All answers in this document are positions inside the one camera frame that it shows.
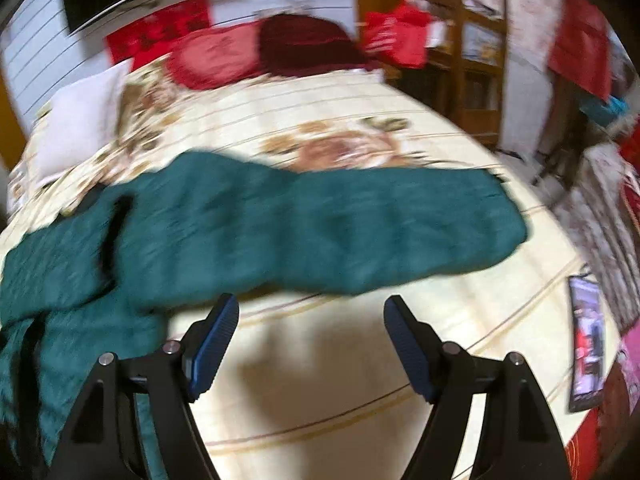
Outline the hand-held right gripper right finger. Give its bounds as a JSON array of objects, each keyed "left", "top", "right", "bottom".
[{"left": 382, "top": 295, "right": 573, "bottom": 480}]

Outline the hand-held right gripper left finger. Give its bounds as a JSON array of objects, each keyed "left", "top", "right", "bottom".
[{"left": 42, "top": 292, "right": 241, "bottom": 480}]

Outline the green down jacket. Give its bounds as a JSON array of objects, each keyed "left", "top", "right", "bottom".
[{"left": 0, "top": 147, "right": 531, "bottom": 480}]

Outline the floral bed sheet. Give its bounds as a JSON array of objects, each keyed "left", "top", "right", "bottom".
[{"left": 0, "top": 55, "right": 626, "bottom": 480}]

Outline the black smartphone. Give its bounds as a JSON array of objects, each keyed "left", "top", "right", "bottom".
[{"left": 567, "top": 275, "right": 608, "bottom": 413}]

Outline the white pillow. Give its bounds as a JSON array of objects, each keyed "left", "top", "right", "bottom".
[{"left": 30, "top": 62, "right": 133, "bottom": 186}]

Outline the red heart pillow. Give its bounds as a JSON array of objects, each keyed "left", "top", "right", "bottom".
[{"left": 165, "top": 25, "right": 266, "bottom": 91}]

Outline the wooden shelf rack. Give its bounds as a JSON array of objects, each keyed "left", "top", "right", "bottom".
[{"left": 415, "top": 0, "right": 511, "bottom": 151}]

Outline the red shopping bag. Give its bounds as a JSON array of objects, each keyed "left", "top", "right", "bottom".
[{"left": 362, "top": 2, "right": 433, "bottom": 68}]

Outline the dark red velvet pillow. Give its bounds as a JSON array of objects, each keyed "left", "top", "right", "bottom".
[{"left": 257, "top": 15, "right": 381, "bottom": 78}]

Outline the red hanging cloth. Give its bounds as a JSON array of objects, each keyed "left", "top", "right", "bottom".
[{"left": 547, "top": 0, "right": 613, "bottom": 101}]

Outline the red wall banner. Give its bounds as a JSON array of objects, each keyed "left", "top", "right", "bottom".
[{"left": 105, "top": 0, "right": 211, "bottom": 61}]

